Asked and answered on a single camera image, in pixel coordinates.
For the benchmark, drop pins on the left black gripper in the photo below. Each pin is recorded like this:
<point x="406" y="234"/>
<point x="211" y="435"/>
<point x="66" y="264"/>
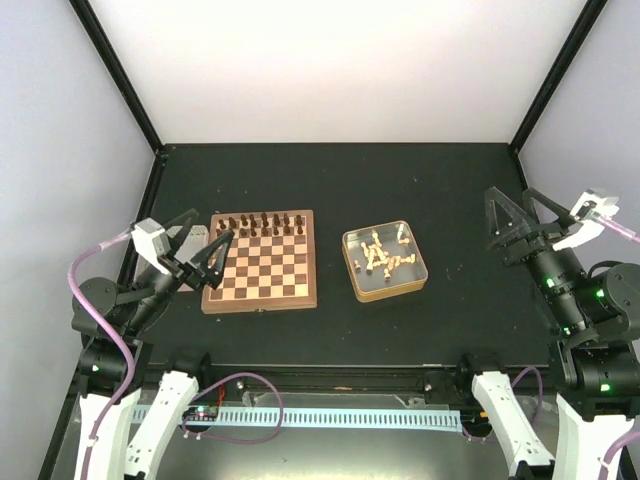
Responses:
<point x="195" y="275"/>

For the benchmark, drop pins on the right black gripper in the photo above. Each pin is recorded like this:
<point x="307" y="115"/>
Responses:
<point x="547" y="233"/>

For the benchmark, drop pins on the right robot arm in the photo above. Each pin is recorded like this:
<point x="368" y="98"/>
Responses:
<point x="594" y="317"/>

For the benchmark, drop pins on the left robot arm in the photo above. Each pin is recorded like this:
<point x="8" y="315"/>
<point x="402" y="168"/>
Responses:
<point x="113" y="363"/>

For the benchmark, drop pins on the dark chess pieces group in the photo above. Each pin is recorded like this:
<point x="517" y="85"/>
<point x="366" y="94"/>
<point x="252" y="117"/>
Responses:
<point x="255" y="225"/>

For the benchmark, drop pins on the wooden chess board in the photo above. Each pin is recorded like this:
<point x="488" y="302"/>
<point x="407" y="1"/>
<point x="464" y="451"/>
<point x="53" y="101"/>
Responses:
<point x="266" y="274"/>

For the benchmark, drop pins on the small circuit board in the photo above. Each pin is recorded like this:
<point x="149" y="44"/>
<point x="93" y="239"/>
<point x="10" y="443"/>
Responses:
<point x="200" y="413"/>

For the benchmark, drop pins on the gold metal tin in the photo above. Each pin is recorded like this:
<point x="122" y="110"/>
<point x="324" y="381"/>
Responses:
<point x="390" y="259"/>

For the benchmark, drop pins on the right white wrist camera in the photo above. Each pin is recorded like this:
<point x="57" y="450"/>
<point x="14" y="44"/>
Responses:
<point x="593" y="212"/>

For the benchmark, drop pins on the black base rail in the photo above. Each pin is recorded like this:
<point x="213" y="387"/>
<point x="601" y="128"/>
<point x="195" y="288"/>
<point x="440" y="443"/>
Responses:
<point x="434" y="382"/>

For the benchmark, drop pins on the white slotted cable duct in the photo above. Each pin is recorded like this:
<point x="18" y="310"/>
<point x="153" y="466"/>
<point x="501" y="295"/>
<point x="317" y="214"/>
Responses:
<point x="334" y="418"/>

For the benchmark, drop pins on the black frame post right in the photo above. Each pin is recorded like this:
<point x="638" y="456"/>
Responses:
<point x="587" y="18"/>

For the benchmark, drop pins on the black frame post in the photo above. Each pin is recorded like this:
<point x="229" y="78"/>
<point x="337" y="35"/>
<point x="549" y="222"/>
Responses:
<point x="103" y="46"/>
<point x="587" y="18"/>

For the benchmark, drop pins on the black frame post left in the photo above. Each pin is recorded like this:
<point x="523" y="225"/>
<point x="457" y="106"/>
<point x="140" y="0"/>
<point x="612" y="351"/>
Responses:
<point x="103" y="46"/>

